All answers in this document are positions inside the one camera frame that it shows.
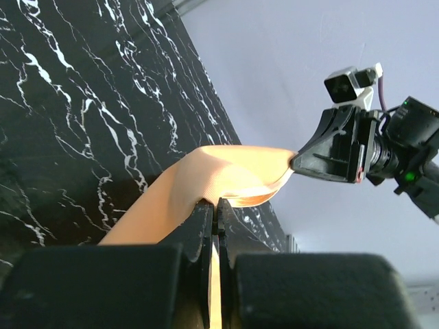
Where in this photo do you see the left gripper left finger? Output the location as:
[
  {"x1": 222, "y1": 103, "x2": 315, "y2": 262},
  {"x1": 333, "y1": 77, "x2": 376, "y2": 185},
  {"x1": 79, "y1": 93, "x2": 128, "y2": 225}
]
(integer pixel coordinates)
[{"x1": 161, "y1": 200, "x2": 214, "y2": 328}]

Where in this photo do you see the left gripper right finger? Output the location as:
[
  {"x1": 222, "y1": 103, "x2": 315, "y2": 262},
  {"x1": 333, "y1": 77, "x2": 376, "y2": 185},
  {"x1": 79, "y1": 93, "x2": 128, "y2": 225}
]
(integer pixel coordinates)
[{"x1": 217, "y1": 198, "x2": 274, "y2": 328}]

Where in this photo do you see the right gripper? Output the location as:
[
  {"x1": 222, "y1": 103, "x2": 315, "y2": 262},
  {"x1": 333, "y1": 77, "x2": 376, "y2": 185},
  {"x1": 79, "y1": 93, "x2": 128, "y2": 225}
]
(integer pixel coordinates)
[{"x1": 289, "y1": 97, "x2": 438, "y2": 219}]

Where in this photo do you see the peach cloth napkin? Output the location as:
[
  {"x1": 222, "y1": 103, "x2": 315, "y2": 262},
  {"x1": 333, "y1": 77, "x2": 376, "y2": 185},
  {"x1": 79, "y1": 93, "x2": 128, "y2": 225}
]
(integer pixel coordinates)
[{"x1": 97, "y1": 145, "x2": 299, "y2": 329}]

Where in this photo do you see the black marble pattern mat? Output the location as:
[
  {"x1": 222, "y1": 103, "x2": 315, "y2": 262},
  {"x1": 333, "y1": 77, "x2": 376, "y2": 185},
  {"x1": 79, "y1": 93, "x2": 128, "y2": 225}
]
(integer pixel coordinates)
[{"x1": 1, "y1": 1, "x2": 239, "y2": 273}]

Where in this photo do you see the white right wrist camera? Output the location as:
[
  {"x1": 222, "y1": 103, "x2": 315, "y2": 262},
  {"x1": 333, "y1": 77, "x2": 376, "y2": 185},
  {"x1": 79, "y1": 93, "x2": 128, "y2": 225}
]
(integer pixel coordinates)
[{"x1": 324, "y1": 62, "x2": 383, "y2": 110}]

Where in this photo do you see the aluminium frame rail front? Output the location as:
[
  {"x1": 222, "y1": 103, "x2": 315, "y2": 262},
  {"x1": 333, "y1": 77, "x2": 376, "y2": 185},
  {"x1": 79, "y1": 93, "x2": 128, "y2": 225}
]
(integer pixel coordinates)
[{"x1": 284, "y1": 232, "x2": 439, "y2": 316}]

